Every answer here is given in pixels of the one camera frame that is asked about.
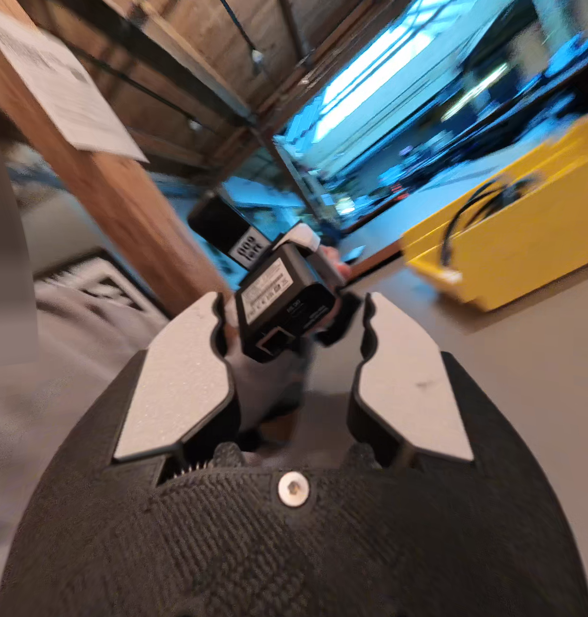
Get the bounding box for black cable in yellow bin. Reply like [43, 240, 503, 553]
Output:
[440, 175, 537, 269]

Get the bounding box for person's left hand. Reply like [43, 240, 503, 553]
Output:
[317, 245, 349, 291]

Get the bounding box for yellow plastic bin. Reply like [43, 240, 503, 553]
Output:
[400, 113, 588, 312]

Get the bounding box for black network splitter box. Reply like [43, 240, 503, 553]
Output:
[235, 242, 338, 363]

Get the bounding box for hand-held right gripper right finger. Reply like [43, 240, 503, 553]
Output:
[349, 291, 475, 466]

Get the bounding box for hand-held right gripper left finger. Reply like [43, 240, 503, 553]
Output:
[113, 291, 240, 461]

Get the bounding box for wooden post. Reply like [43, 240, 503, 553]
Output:
[0, 26, 233, 316]

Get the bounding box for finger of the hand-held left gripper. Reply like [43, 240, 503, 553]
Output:
[226, 337, 310, 427]
[317, 288, 363, 348]

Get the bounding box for printed paper sheet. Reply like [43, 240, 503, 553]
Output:
[0, 4, 148, 163]

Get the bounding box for grey desk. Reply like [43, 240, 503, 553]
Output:
[289, 251, 588, 617]

